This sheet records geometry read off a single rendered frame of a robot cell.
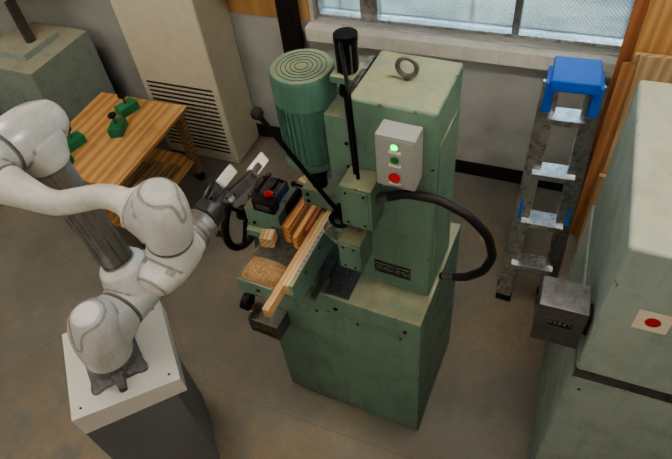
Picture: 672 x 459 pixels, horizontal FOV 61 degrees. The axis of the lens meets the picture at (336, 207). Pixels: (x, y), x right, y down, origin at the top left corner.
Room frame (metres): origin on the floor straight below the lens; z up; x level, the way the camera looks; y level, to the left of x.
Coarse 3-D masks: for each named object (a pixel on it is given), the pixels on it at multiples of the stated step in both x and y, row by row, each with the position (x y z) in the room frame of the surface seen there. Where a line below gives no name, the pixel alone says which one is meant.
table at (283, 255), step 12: (252, 228) 1.33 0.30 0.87; (276, 228) 1.29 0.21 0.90; (264, 252) 1.19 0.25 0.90; (276, 252) 1.18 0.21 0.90; (288, 252) 1.18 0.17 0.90; (324, 252) 1.18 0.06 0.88; (288, 264) 1.13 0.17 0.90; (312, 276) 1.09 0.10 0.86; (240, 288) 1.10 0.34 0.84; (252, 288) 1.08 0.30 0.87; (264, 288) 1.05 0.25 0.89; (300, 288) 1.03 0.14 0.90; (288, 300) 1.01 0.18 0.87; (300, 300) 1.02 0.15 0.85
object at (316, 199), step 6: (330, 180) 1.31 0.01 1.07; (306, 186) 1.29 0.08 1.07; (312, 186) 1.29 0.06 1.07; (330, 186) 1.28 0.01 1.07; (306, 192) 1.28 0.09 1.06; (312, 192) 1.27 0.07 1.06; (318, 192) 1.26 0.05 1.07; (330, 192) 1.25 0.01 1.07; (306, 198) 1.28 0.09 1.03; (312, 198) 1.27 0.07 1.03; (318, 198) 1.26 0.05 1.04; (330, 198) 1.24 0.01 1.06; (312, 204) 1.27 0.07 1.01; (318, 204) 1.26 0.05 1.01; (324, 204) 1.25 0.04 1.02
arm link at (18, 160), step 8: (0, 136) 1.16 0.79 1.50; (0, 144) 1.14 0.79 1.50; (8, 144) 1.15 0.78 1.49; (0, 152) 1.12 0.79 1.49; (8, 152) 1.13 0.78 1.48; (16, 152) 1.14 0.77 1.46; (0, 160) 1.10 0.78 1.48; (8, 160) 1.12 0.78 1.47; (16, 160) 1.13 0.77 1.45; (24, 168) 1.15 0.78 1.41
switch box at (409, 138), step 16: (384, 128) 1.03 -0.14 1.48; (400, 128) 1.02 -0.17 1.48; (416, 128) 1.01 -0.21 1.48; (384, 144) 1.00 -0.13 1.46; (400, 144) 0.98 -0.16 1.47; (416, 144) 0.97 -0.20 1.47; (384, 160) 1.00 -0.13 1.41; (400, 160) 0.98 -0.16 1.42; (416, 160) 0.97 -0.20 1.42; (384, 176) 1.00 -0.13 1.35; (400, 176) 0.98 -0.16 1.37; (416, 176) 0.97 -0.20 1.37
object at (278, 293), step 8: (312, 232) 1.21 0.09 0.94; (304, 240) 1.18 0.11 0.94; (296, 256) 1.12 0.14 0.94; (288, 272) 1.06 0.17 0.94; (280, 280) 1.04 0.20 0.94; (280, 288) 1.01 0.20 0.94; (272, 296) 0.98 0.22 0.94; (280, 296) 1.00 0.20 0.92; (272, 304) 0.96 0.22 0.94; (264, 312) 0.94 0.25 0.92; (272, 312) 0.95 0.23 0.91
